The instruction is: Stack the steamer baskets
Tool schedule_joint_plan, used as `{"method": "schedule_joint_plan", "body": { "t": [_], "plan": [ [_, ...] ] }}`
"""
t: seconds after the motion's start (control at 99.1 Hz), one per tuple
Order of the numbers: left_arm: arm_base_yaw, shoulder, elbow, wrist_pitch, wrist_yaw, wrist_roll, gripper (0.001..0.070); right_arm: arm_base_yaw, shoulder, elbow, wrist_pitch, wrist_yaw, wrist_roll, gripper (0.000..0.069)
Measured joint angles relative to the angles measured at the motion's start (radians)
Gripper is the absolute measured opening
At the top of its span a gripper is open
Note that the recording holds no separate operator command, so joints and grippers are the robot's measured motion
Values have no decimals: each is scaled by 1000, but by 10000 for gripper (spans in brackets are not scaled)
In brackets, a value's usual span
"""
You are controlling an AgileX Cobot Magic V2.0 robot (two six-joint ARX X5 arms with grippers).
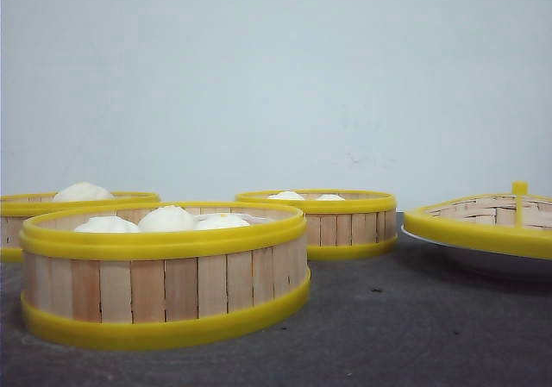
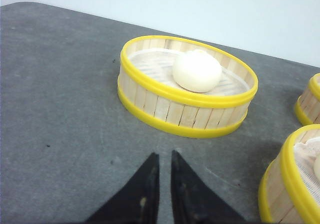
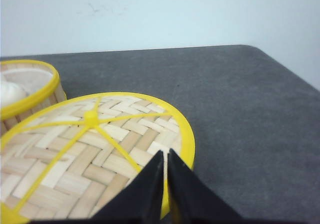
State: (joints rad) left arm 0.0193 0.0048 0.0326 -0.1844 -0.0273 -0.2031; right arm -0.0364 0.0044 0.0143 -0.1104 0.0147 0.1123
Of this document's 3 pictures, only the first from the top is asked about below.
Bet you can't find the right bun with yellow dot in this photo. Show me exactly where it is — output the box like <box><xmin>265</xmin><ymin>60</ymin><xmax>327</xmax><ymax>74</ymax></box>
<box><xmin>193</xmin><ymin>213</ymin><xmax>250</xmax><ymax>231</ymax></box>

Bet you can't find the white bun in left basket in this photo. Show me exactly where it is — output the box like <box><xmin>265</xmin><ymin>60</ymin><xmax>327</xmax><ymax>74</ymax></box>
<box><xmin>53</xmin><ymin>182</ymin><xmax>115</xmax><ymax>202</ymax></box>

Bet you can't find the woven bamboo steamer lid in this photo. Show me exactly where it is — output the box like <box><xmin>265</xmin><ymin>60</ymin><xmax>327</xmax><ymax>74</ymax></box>
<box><xmin>403</xmin><ymin>180</ymin><xmax>551</xmax><ymax>260</ymax></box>

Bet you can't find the bamboo steamer basket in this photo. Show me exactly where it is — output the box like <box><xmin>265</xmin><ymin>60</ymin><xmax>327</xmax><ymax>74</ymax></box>
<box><xmin>20</xmin><ymin>202</ymin><xmax>311</xmax><ymax>350</ymax></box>
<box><xmin>1</xmin><ymin>191</ymin><xmax>160</xmax><ymax>263</ymax></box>
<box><xmin>235</xmin><ymin>189</ymin><xmax>398</xmax><ymax>260</ymax></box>

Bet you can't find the white plate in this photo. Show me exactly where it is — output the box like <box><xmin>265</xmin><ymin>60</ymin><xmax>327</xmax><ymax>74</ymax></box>
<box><xmin>401</xmin><ymin>225</ymin><xmax>551</xmax><ymax>283</ymax></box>

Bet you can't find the left white steamed bun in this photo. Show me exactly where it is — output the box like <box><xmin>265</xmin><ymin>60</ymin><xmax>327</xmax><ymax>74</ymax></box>
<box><xmin>73</xmin><ymin>215</ymin><xmax>141</xmax><ymax>234</ymax></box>

